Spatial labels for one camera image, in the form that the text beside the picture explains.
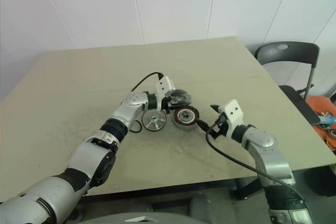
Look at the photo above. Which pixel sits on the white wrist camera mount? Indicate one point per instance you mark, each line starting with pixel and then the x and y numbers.
pixel 164 85
pixel 233 111

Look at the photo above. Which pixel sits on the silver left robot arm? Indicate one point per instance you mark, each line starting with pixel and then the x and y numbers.
pixel 86 153

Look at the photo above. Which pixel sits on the round metal bearing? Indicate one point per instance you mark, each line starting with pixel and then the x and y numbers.
pixel 331 132

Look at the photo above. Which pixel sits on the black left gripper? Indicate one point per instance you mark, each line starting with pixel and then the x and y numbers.
pixel 169 105

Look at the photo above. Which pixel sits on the orange stool with items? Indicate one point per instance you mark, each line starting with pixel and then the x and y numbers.
pixel 317 103

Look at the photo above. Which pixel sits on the small brass round part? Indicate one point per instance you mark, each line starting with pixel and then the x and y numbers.
pixel 323 114

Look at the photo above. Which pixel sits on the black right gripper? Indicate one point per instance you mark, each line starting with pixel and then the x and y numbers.
pixel 221 130

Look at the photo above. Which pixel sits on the black folding chair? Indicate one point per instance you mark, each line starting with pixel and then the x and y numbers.
pixel 288 53

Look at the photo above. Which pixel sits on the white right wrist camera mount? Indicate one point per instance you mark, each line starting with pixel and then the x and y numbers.
pixel 233 111

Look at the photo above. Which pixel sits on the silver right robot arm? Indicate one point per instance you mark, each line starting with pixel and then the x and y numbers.
pixel 273 161

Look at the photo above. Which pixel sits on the motor housing with copper windings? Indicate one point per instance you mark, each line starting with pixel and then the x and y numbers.
pixel 186 117

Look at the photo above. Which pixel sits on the blue plastic part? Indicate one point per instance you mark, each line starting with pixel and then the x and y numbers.
pixel 328 120

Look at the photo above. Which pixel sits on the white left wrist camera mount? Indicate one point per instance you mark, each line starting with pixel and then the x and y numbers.
pixel 164 85

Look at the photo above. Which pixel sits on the silver spoked rotor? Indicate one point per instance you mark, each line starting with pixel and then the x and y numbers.
pixel 153 121

